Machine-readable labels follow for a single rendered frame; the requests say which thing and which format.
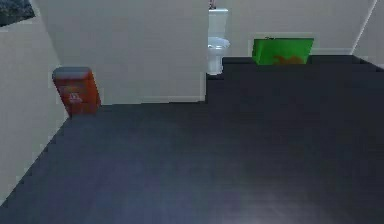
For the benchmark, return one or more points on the white toilet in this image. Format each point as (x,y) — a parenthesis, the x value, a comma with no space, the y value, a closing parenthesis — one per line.
(217,43)

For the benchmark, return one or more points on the dark framed wall picture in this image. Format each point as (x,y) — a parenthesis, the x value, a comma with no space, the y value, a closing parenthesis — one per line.
(15,11)

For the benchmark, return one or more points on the red bin with grey lid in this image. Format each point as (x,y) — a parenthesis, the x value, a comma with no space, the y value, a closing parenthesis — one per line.
(79,93)

